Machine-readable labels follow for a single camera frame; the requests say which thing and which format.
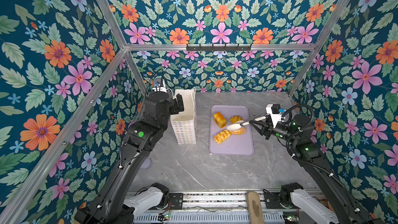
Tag black wall hook rail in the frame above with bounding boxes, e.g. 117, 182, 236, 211
186, 44, 252, 52

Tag braided golden bread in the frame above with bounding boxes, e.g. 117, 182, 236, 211
214, 129, 232, 144

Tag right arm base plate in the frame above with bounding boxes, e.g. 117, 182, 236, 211
262, 189, 292, 209

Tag lilac flat pad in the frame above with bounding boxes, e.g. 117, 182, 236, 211
140, 158, 152, 170

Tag lilac rectangular tray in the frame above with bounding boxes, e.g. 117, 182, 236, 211
209, 105, 254, 156

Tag round yellow ridged bun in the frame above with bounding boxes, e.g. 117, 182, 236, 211
230, 115, 243, 124

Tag rectangular loaf bread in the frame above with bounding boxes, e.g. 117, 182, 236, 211
213, 112, 227, 129

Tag white metal tongs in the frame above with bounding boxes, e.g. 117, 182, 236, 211
227, 119, 250, 131

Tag wooden handle brush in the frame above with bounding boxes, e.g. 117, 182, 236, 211
246, 191, 265, 224

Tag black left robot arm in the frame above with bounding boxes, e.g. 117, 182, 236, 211
74, 91, 184, 224

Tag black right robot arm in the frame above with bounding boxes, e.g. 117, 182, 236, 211
243, 104, 383, 224

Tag white paper gift bag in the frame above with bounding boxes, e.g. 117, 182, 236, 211
171, 89, 197, 145

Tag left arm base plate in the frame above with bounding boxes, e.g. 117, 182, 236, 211
155, 192, 184, 211

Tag oval sesame bread roll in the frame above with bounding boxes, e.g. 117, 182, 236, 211
230, 127, 246, 135

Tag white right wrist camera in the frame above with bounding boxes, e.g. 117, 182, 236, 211
266, 104, 285, 128

